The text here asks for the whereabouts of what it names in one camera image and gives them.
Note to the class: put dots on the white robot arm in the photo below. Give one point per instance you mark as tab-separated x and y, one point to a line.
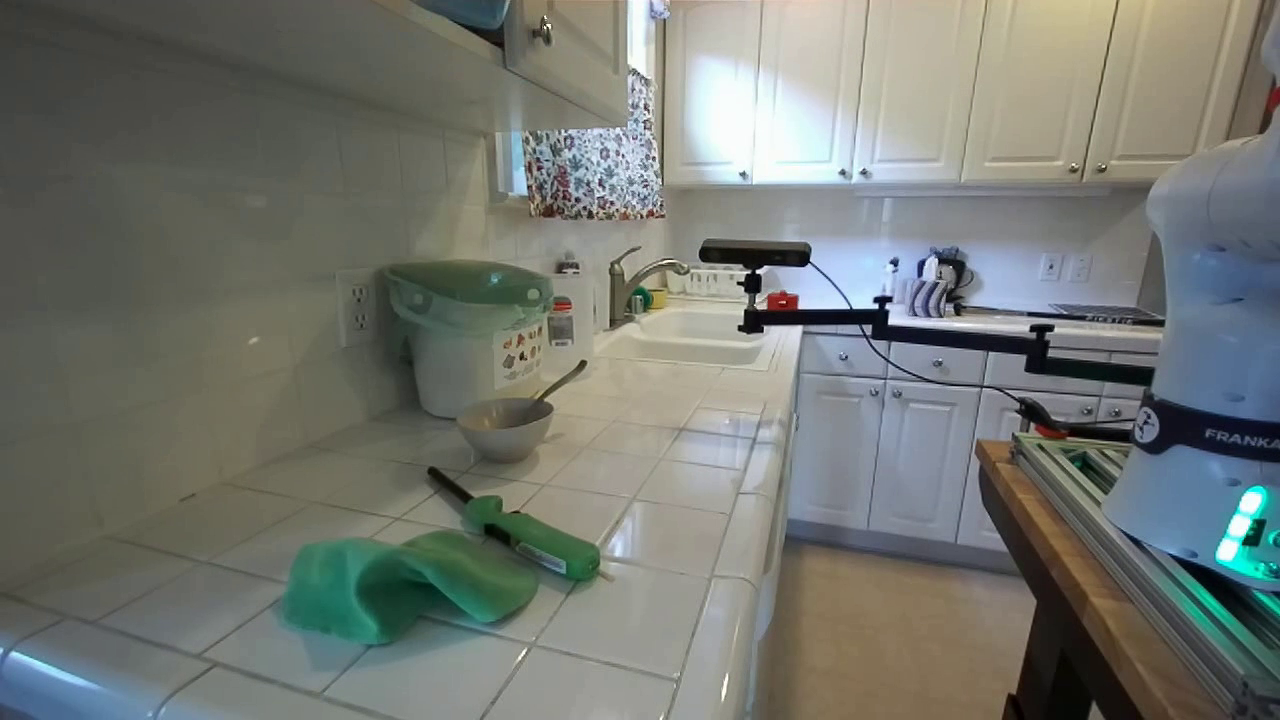
1215	335

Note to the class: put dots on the white cupboard door with knob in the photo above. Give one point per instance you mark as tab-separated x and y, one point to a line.
572	54

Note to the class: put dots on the green yellow sponge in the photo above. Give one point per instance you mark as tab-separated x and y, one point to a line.
650	303

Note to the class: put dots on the white sink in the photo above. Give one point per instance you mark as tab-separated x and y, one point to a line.
702	329

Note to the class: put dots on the chrome faucet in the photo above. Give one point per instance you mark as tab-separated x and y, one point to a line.
621	286

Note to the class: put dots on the metal spoon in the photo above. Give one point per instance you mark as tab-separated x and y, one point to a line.
562	382

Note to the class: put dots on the clear soap bottle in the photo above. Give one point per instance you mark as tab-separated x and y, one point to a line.
564	305

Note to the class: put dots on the red boom clamp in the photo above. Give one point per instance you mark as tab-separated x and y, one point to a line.
783	303

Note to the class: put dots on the white bin green lid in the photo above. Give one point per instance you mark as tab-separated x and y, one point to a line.
466	340

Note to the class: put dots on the green stick lighter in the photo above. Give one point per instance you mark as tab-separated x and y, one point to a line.
533	536

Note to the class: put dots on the white counter base cabinet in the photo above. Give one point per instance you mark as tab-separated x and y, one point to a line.
773	534

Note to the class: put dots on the white lower cabinets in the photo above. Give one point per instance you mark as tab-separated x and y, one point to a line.
882	452

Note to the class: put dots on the white cabinets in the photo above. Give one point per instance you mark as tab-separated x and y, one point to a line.
932	84
882	452

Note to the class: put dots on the green cloth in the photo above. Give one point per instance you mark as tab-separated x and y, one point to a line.
403	585

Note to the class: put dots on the white upper cabinets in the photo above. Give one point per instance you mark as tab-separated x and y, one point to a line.
932	84

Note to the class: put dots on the orange black clamp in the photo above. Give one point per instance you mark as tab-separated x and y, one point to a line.
1055	426

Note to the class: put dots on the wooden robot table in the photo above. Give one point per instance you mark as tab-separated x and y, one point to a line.
1067	601

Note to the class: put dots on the black stereo camera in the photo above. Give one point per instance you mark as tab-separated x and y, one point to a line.
753	253

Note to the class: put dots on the white wall outlet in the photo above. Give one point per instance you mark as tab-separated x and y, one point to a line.
358	314

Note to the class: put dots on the white wall cupboard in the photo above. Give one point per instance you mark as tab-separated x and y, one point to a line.
267	40

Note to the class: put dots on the aluminium rail frame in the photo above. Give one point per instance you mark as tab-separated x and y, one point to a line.
1172	585

